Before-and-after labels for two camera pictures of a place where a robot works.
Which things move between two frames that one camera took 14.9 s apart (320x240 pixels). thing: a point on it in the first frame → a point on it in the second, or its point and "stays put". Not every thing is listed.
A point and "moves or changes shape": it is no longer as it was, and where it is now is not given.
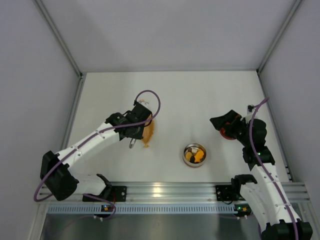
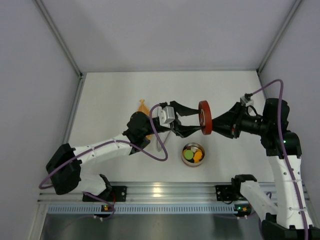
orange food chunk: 198,156 stays put
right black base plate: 224,193 stays put
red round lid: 222,133 moves or changes shape
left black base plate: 111,193 stays put
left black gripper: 139,124 → 175,120
